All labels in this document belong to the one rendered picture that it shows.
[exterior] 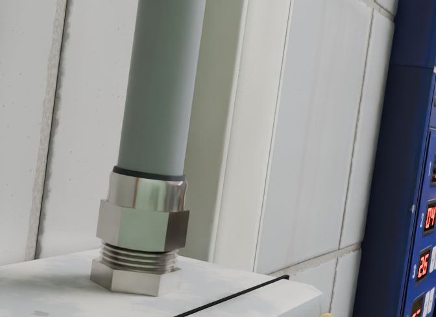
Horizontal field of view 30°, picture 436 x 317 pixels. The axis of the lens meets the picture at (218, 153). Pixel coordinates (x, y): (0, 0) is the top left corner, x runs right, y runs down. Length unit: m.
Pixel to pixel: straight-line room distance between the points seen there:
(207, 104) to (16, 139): 0.09
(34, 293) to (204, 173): 0.11
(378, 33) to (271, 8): 0.23
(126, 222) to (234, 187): 0.11
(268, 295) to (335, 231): 0.28
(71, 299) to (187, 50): 0.06
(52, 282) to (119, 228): 0.02
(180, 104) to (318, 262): 0.29
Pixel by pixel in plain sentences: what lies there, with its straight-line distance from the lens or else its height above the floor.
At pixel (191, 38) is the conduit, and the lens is 0.19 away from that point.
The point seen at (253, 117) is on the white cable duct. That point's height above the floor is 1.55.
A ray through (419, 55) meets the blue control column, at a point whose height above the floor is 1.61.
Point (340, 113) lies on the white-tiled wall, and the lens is 0.46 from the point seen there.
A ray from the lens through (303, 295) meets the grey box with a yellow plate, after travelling 0.22.
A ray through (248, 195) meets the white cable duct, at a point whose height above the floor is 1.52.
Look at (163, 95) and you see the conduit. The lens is 0.19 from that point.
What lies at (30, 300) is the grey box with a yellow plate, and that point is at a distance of 0.18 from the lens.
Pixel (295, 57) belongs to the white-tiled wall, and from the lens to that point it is 0.38.
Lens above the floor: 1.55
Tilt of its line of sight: 3 degrees down
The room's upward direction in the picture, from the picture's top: 8 degrees clockwise
